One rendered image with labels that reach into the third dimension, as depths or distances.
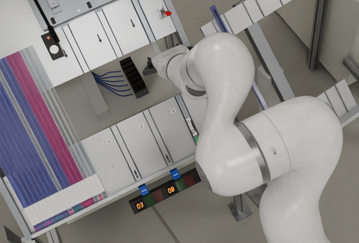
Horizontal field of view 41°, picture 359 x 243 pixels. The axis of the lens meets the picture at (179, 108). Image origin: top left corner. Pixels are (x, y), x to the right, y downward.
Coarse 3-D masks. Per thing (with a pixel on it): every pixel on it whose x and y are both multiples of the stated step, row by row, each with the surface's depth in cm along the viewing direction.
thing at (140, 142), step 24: (144, 120) 150; (168, 120) 152; (192, 120) 153; (96, 144) 148; (120, 144) 149; (144, 144) 151; (168, 144) 152; (192, 144) 154; (96, 168) 149; (120, 168) 150; (144, 168) 152; (24, 216) 146
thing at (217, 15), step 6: (210, 6) 138; (216, 12) 138; (216, 18) 138; (222, 24) 138; (222, 30) 139; (252, 84) 143; (258, 90) 143; (258, 96) 144; (264, 102) 144; (264, 108) 145
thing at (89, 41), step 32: (0, 0) 139; (128, 0) 145; (160, 0) 147; (0, 32) 140; (32, 32) 141; (64, 32) 143; (96, 32) 145; (128, 32) 146; (160, 32) 148; (64, 64) 144; (96, 64) 146
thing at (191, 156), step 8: (184, 160) 152; (168, 168) 151; (152, 176) 150; (136, 184) 149; (120, 192) 149; (104, 200) 148; (88, 208) 147; (72, 216) 147; (56, 224) 146; (32, 232) 147; (40, 232) 145
